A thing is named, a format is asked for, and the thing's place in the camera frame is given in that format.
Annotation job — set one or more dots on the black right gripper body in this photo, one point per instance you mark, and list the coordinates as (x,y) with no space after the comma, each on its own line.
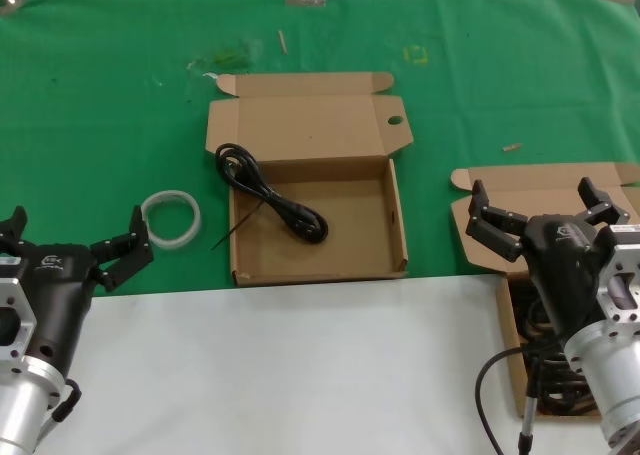
(562,265)

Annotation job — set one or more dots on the green table cloth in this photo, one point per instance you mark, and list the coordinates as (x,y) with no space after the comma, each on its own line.
(100,125)

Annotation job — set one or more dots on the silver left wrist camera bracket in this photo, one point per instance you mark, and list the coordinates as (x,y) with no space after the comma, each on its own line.
(15,315)

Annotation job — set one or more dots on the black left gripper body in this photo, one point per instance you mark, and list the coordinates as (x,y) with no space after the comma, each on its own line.
(60,295)

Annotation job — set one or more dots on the crumpled clear plastic wrap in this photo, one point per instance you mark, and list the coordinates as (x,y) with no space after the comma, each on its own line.
(225,55)

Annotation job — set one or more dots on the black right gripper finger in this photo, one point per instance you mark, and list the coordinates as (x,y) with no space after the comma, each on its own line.
(497,230)
(602,207)

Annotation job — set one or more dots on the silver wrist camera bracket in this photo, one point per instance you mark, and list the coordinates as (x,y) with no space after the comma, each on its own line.
(15,315)
(625,275)

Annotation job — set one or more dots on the long wooden stick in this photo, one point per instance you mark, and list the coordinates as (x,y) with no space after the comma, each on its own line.
(283,41)

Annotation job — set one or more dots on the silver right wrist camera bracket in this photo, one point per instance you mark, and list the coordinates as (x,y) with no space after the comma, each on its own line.
(625,275)

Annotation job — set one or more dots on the short wooden stick piece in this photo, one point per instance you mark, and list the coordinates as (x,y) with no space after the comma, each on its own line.
(512,147)

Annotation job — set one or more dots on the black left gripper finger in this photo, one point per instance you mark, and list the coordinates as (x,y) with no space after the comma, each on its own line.
(122,255)
(16,227)

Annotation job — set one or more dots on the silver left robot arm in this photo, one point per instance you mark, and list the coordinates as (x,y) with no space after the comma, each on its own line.
(22,405)

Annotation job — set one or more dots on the open cardboard box with hole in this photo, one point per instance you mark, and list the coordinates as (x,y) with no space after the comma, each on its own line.
(345,215)

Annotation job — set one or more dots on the clear tape roll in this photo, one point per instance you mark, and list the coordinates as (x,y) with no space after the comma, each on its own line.
(172,243)

